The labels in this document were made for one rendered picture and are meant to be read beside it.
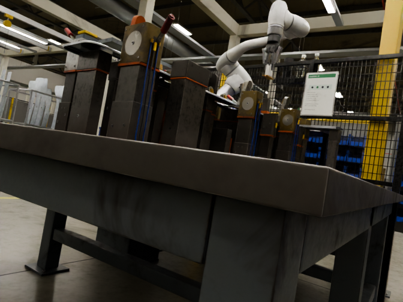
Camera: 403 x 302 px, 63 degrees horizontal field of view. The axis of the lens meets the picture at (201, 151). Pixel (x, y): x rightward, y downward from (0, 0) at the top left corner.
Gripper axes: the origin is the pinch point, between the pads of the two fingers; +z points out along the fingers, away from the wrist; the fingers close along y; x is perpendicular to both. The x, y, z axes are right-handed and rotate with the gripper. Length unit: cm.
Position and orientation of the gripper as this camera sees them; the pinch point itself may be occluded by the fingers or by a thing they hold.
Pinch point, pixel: (268, 71)
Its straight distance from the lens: 203.2
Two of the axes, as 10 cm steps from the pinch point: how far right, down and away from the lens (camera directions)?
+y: -7.6, -1.0, 6.4
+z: -1.6, 9.9, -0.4
